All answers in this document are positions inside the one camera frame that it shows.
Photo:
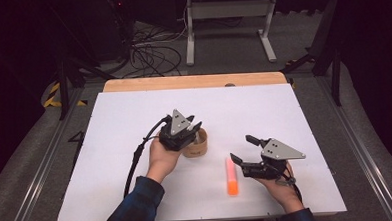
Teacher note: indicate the black metal stand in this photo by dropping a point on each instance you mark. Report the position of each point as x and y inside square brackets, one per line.
[63, 93]
[336, 74]

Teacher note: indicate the black computer tower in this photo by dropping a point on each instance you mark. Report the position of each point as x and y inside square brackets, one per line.
[113, 30]

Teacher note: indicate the aluminium rail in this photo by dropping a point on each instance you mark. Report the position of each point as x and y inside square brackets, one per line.
[42, 164]
[362, 153]

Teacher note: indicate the wooden table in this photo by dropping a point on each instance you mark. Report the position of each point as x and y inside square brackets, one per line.
[182, 82]

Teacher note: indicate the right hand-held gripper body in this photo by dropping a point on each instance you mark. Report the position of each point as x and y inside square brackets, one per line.
[269, 164]

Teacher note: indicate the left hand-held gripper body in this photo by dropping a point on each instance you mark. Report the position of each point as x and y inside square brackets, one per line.
[176, 133]

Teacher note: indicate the pink and orange highlighter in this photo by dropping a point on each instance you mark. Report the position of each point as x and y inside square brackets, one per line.
[231, 175]

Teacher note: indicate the person's right hand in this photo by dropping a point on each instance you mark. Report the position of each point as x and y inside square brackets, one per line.
[284, 190]

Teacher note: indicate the white metal stand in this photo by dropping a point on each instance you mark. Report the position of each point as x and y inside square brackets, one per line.
[229, 9]

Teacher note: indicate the person's left hand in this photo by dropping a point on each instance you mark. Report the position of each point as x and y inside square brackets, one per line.
[161, 162]

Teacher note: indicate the round wooden cup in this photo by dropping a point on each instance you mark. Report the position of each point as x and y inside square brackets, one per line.
[196, 150]

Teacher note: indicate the white board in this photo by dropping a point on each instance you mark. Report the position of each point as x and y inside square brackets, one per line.
[118, 127]

